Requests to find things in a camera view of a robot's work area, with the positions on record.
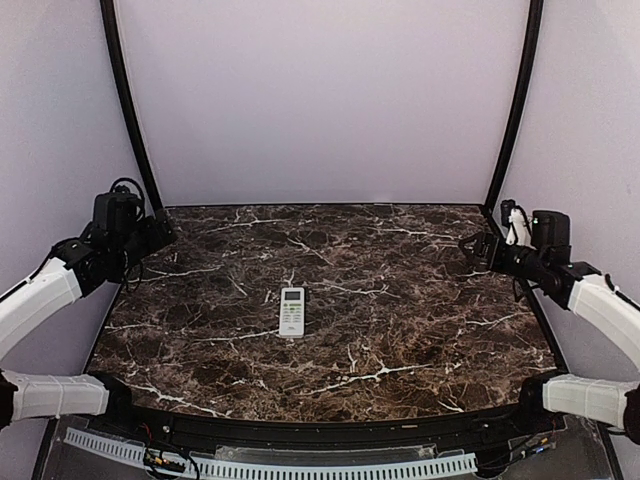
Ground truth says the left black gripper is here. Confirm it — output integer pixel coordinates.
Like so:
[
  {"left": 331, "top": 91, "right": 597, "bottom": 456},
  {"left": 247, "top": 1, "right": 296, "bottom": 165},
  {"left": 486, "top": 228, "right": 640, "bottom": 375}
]
[{"left": 116, "top": 207, "right": 179, "bottom": 274}]

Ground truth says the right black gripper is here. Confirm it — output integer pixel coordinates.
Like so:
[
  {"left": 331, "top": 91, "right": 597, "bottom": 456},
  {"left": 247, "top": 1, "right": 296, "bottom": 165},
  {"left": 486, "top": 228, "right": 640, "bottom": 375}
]
[{"left": 459, "top": 230, "right": 548, "bottom": 282}]

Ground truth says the white remote control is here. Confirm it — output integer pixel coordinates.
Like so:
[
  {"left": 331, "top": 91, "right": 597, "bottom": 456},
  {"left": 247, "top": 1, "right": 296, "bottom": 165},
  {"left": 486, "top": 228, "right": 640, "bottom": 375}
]
[{"left": 278, "top": 287, "right": 306, "bottom": 339}]

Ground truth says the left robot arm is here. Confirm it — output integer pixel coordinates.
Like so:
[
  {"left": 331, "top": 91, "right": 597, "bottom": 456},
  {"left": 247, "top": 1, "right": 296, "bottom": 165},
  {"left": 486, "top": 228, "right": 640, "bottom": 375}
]
[{"left": 1, "top": 177, "right": 176, "bottom": 436}]

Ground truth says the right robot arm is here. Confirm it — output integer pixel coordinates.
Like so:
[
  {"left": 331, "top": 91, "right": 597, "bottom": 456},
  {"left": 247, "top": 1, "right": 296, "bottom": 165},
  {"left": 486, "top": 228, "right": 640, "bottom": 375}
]
[{"left": 458, "top": 200, "right": 639, "bottom": 443}]

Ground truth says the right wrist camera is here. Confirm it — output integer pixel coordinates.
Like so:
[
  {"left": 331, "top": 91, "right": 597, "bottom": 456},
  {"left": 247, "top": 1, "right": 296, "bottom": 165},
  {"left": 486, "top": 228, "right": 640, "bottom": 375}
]
[{"left": 500, "top": 199, "right": 531, "bottom": 247}]

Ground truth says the black front rail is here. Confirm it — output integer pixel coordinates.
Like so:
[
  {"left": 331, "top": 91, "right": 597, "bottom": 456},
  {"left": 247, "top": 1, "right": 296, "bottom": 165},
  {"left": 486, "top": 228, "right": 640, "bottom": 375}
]
[{"left": 88, "top": 403, "right": 570, "bottom": 453}]

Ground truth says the white slotted cable duct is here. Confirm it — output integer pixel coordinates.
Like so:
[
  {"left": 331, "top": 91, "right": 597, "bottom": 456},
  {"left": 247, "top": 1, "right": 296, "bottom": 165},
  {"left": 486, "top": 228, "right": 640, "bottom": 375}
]
[{"left": 63, "top": 428, "right": 478, "bottom": 480}]

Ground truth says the left black frame post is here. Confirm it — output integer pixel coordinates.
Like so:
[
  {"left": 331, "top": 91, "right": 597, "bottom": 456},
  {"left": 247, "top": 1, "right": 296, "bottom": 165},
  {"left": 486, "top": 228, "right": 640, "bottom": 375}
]
[{"left": 99, "top": 0, "right": 164, "bottom": 212}]

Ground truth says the black frame post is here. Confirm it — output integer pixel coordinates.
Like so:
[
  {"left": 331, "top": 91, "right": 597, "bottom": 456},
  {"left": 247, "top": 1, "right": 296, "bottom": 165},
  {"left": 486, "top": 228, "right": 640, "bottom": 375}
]
[
  {"left": 484, "top": 0, "right": 544, "bottom": 214},
  {"left": 99, "top": 0, "right": 164, "bottom": 212}
]

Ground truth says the right black frame post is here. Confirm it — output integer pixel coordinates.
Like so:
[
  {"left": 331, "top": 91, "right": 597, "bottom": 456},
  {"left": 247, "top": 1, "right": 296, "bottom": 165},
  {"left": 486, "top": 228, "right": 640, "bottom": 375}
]
[{"left": 484, "top": 0, "right": 544, "bottom": 214}]

